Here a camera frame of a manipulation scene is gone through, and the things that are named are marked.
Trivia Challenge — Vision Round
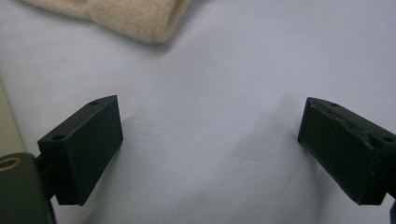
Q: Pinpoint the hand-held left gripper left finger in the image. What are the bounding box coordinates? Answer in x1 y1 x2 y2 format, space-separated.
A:
36 94 124 206

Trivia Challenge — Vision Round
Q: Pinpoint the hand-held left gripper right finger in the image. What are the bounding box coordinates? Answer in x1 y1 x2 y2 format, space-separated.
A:
297 96 396 206

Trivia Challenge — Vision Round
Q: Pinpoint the beige glove with orange fingertips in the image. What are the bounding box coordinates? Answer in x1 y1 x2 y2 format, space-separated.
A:
20 0 192 45

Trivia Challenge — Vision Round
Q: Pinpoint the white foam mat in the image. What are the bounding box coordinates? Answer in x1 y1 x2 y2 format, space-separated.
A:
0 0 396 224

